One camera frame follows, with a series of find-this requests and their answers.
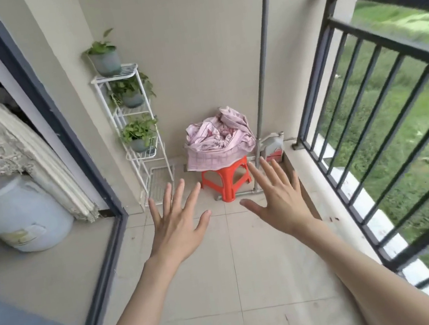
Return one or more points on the white plastic barrel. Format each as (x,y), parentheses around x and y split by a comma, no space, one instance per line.
(20,217)

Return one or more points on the person's right thumb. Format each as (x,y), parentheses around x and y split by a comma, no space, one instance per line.
(252,206)

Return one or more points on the white metal plant shelf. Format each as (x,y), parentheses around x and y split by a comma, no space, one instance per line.
(126,113)

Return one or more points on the black metal balcony railing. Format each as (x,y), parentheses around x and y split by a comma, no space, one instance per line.
(378,41)

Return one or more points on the orange plastic stool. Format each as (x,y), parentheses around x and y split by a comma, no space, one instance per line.
(226,180)

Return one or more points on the blue-grey door frame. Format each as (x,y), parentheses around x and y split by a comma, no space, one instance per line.
(46,101)

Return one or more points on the person's right forearm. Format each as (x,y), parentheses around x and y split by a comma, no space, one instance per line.
(376,285)

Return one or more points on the bushy plant in grey pot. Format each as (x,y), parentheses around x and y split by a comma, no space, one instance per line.
(138,136)

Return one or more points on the person's right middle finger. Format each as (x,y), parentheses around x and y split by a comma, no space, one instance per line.
(270,171)

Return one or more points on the small-leaved plant in grey pot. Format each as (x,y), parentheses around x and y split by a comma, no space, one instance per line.
(106,62)

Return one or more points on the pink checked cloth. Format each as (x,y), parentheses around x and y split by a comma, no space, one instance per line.
(217,139)

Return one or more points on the person's left little finger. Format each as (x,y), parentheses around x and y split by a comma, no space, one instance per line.
(154,210)

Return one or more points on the person's left middle finger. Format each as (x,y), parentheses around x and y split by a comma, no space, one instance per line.
(179,196)

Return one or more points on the white plastic jug red label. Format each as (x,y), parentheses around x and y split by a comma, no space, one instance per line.
(273,147)

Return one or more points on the grey metal pipe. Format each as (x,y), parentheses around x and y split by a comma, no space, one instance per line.
(263,59)

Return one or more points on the person's left thumb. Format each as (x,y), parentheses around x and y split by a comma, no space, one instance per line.
(204,222)

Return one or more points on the person's left hand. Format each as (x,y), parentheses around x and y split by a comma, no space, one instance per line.
(177,233)

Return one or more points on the person's right little finger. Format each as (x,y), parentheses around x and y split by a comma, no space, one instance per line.
(297,185)

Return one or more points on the trailing plant in grey pot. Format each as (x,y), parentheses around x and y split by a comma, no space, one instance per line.
(132,96)

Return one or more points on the person's right hand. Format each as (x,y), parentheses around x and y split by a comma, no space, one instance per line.
(284,206)

